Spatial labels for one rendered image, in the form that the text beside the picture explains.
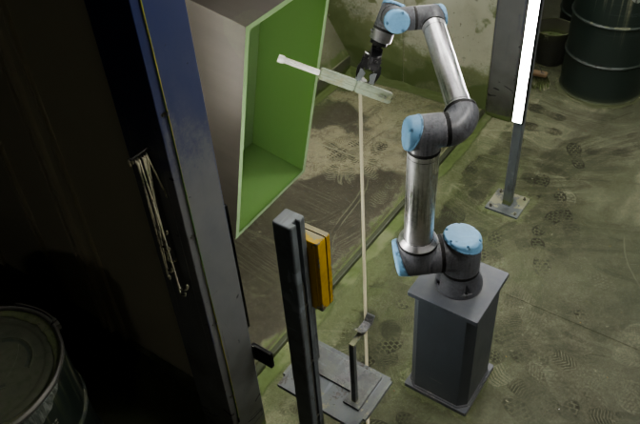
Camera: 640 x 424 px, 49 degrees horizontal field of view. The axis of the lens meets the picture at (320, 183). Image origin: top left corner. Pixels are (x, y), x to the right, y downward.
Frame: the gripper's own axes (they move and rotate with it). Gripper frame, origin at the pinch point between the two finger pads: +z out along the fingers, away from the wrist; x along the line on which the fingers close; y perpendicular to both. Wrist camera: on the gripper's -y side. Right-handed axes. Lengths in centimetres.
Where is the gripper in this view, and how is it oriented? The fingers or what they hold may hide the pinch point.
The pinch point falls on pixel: (361, 89)
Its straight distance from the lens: 288.7
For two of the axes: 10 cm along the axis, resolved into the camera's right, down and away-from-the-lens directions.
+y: 0.0, -3.7, 9.3
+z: -3.4, 8.7, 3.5
